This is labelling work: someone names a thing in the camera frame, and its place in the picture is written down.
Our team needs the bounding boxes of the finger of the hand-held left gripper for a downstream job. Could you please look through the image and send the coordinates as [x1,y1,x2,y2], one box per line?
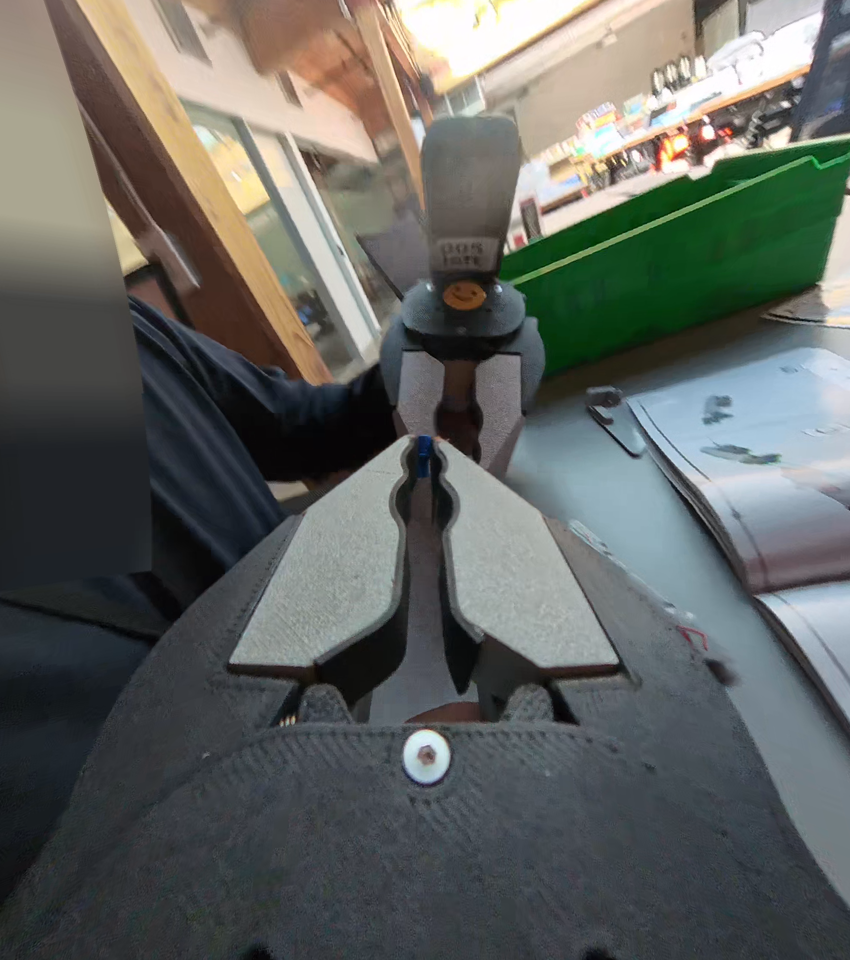
[395,349,457,444]
[471,352,528,477]

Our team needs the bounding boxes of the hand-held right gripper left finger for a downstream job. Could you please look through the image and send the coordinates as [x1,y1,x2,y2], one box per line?
[227,435,412,704]

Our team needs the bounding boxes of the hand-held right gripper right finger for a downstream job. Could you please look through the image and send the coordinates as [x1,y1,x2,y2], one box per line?
[432,437,622,696]

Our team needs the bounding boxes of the person's left forearm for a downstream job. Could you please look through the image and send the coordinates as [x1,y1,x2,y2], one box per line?
[127,294,401,483]

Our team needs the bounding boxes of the small grey lego piece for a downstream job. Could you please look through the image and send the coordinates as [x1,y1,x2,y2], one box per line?
[585,384,625,426]

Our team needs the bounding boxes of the dark grey flat lego piece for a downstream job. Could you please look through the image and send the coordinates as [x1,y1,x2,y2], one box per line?
[588,397,648,459]

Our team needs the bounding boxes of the lego instruction booklet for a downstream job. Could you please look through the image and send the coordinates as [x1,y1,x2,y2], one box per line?
[624,347,850,815]

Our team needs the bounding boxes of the lego sticker sheet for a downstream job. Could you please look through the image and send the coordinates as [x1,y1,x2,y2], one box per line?
[761,261,850,333]

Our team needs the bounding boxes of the person's left hand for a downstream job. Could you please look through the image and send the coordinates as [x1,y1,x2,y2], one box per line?
[436,360,483,462]

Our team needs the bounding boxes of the clear water bottle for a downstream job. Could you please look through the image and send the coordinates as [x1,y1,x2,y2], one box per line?
[513,159,547,243]

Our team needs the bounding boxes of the dark fabric chair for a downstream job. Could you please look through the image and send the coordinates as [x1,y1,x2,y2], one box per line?
[356,212,431,303]

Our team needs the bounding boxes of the long wooden workbench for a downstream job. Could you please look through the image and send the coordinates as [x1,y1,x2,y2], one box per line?
[537,60,816,215]

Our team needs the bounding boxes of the green plastic bin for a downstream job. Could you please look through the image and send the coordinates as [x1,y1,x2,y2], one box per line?
[498,132,850,378]

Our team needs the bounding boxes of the person's dark navy shirt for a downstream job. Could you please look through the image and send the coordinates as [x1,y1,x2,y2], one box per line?
[0,480,287,960]

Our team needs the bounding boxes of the large wooden post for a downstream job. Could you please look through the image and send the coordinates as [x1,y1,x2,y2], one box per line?
[44,0,333,385]

